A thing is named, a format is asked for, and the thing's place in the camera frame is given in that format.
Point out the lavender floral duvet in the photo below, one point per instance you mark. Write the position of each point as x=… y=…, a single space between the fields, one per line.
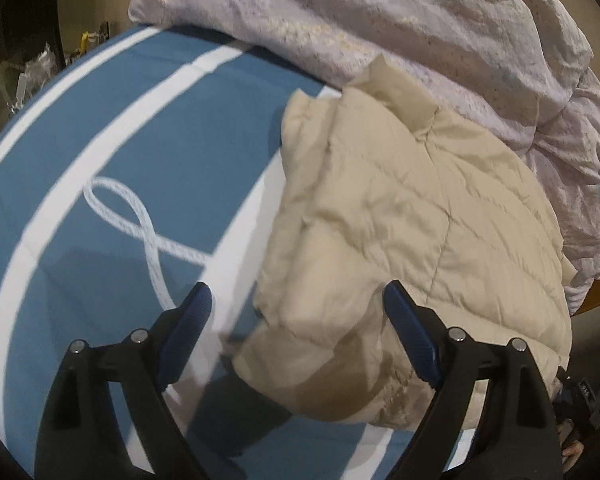
x=430 y=25

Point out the beige puffer jacket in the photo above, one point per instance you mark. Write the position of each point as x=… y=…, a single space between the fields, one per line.
x=405 y=220

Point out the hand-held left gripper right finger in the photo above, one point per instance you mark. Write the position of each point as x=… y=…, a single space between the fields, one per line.
x=415 y=340

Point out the blue white striped bed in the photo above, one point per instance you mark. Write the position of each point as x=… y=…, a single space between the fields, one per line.
x=105 y=170

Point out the person's right hand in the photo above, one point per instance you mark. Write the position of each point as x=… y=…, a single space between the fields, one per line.
x=572 y=455

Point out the cluttered low cabinet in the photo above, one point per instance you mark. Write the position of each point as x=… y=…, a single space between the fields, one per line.
x=25 y=80

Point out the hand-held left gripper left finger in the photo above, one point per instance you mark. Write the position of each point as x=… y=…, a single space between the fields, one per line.
x=187 y=330

